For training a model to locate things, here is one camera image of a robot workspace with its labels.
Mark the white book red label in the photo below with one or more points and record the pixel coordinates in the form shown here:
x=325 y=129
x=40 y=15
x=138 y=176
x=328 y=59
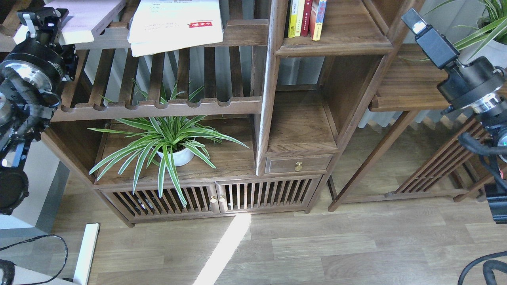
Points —
x=167 y=25

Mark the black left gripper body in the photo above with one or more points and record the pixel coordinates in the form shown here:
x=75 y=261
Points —
x=44 y=67

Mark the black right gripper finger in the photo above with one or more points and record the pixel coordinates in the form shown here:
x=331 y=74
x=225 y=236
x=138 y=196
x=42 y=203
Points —
x=415 y=23

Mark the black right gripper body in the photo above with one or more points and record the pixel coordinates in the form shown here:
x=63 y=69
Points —
x=468 y=86

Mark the dark red book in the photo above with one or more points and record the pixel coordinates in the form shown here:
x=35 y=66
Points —
x=305 y=9

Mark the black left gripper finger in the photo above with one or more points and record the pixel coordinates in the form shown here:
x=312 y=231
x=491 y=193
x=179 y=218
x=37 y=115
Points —
x=43 y=23

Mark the dark wooden bookshelf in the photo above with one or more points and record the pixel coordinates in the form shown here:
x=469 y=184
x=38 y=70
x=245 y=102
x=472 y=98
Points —
x=287 y=99

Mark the white book with barcode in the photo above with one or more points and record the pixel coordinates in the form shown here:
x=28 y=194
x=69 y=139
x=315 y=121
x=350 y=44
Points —
x=86 y=18

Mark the light yellow book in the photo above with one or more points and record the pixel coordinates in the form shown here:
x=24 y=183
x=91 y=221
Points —
x=299 y=20

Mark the white plant pot on shelf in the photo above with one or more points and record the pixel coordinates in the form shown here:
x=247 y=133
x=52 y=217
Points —
x=180 y=157

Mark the white plant pot at right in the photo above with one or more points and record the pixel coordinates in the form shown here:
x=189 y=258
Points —
x=493 y=50

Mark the white table leg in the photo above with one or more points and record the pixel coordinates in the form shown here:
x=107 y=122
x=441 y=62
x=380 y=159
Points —
x=86 y=254

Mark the spider plant on shelf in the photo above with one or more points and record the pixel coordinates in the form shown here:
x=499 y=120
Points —
x=159 y=140

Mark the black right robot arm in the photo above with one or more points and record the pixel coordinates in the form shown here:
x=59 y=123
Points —
x=489 y=152

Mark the red book with globe cover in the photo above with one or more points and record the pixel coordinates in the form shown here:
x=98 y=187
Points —
x=316 y=22

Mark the spider plant at right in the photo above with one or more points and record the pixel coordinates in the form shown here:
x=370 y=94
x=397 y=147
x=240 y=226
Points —
x=464 y=20

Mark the dark wooden side shelf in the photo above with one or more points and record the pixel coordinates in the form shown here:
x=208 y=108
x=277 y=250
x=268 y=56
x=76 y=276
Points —
x=409 y=86

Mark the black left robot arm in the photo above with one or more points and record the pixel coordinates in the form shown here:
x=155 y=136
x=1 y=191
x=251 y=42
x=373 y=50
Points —
x=25 y=114

